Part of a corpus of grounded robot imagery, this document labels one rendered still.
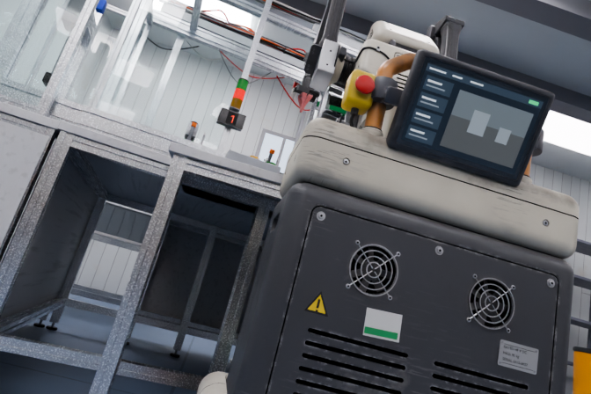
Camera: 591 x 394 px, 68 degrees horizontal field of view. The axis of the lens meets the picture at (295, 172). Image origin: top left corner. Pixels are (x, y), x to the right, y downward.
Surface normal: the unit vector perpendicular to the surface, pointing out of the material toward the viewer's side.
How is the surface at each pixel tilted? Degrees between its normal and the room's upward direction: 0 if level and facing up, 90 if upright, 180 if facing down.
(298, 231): 90
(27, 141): 90
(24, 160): 90
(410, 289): 90
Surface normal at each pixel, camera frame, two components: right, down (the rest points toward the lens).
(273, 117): 0.17, -0.24
